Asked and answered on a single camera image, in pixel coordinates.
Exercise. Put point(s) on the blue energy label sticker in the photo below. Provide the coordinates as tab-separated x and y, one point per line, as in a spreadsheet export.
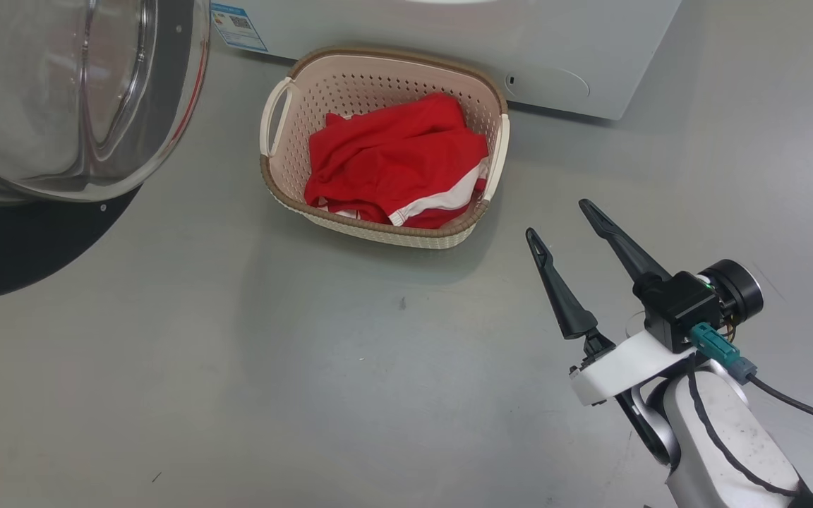
238	27

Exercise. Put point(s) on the round drain filter cover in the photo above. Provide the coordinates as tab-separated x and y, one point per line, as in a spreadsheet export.
547	83

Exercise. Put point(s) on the round black glass washer door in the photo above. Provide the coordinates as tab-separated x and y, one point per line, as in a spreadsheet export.
25	106

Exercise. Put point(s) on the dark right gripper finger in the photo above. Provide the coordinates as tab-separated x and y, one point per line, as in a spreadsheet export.
565	303
625	247

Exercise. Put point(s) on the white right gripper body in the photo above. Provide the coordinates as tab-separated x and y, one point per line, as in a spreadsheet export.
625	367

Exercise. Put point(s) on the red garment white cuff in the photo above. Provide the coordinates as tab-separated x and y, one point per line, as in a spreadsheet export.
392	148

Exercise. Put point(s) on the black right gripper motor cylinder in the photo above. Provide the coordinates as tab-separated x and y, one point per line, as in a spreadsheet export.
738	289

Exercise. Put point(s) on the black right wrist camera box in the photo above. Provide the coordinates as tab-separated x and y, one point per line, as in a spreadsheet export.
678	310

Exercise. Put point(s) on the cream perforated laundry basket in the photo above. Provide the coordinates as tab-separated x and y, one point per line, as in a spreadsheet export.
350	85

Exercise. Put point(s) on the red garment curved white stripes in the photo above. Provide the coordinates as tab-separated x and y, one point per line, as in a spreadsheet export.
364	212

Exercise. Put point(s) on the white front-load washing machine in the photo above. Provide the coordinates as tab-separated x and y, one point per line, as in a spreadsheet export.
625	56

